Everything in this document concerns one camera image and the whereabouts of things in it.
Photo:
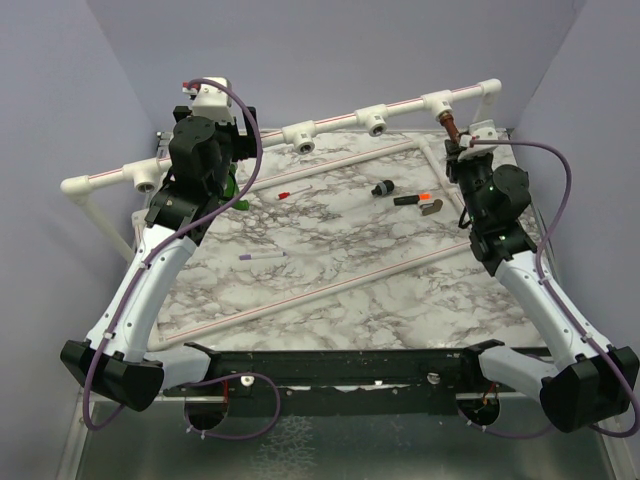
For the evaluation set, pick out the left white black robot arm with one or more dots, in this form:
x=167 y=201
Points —
x=113 y=360

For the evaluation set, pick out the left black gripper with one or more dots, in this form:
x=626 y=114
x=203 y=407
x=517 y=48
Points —
x=248 y=134

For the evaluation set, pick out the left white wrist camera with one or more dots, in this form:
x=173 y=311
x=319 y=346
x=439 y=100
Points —
x=209 y=102

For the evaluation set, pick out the purple capped white marker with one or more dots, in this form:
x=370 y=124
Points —
x=262 y=255

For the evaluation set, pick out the black orange tool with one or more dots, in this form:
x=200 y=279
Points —
x=411 y=199

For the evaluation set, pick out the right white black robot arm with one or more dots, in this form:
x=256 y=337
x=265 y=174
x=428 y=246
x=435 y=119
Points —
x=588 y=379

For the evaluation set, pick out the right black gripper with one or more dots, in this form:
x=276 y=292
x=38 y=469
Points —
x=454 y=153

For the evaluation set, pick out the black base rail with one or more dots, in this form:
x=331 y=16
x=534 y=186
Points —
x=337 y=383

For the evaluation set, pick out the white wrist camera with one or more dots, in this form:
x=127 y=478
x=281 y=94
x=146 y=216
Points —
x=209 y=102
x=478 y=140

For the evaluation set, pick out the red capped white marker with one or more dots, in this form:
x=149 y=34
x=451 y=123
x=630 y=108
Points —
x=284 y=195

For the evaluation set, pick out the green plastic faucet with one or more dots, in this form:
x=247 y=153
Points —
x=232 y=189

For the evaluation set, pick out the grey metal bracket piece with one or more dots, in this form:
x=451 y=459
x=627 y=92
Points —
x=429 y=208

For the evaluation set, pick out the brown plastic faucet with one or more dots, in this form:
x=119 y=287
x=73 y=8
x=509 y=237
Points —
x=447 y=121

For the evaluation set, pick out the small black round fitting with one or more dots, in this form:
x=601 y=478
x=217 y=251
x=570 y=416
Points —
x=383 y=188

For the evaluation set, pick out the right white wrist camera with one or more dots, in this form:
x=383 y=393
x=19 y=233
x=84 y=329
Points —
x=478 y=140

